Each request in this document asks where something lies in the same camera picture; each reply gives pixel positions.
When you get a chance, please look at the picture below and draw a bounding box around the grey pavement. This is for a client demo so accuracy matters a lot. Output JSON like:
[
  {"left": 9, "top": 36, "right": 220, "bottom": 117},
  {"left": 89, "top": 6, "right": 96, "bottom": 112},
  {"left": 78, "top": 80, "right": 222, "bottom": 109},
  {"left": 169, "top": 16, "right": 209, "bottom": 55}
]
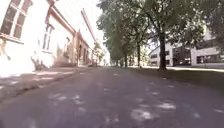
[{"left": 0, "top": 66, "right": 95, "bottom": 102}]

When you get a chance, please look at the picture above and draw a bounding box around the row of trees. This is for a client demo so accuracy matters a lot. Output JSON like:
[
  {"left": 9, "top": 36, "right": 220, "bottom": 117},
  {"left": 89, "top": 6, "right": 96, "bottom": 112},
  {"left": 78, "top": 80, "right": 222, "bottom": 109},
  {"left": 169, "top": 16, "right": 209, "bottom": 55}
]
[{"left": 94, "top": 0, "right": 224, "bottom": 72}]

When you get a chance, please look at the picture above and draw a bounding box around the grass strip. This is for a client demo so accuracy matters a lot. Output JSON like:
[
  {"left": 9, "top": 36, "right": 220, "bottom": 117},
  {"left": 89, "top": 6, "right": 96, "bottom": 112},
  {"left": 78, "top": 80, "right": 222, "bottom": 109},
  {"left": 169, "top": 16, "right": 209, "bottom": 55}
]
[{"left": 128, "top": 66, "right": 224, "bottom": 92}]

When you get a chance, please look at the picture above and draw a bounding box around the grey asphalt road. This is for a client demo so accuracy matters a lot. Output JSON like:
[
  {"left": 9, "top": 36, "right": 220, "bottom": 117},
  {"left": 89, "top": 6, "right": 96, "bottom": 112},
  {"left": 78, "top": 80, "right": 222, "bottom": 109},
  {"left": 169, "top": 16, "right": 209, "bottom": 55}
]
[{"left": 0, "top": 66, "right": 224, "bottom": 128}]

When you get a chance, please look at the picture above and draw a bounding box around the small tree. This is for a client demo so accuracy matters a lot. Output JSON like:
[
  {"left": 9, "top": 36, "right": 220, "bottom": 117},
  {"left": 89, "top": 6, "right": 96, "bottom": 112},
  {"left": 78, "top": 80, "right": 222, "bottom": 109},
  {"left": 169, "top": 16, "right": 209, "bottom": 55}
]
[{"left": 93, "top": 39, "right": 106, "bottom": 66}]

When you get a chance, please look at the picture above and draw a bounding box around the pale building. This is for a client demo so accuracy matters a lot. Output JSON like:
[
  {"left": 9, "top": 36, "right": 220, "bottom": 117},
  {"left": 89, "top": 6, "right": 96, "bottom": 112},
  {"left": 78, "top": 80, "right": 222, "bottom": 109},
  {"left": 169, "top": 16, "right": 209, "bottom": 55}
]
[{"left": 0, "top": 0, "right": 101, "bottom": 78}]

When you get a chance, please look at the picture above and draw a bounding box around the white building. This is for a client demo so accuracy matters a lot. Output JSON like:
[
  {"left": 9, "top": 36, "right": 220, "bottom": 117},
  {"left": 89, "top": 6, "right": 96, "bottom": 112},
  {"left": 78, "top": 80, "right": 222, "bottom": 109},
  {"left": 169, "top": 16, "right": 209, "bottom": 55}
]
[{"left": 146, "top": 28, "right": 224, "bottom": 70}]

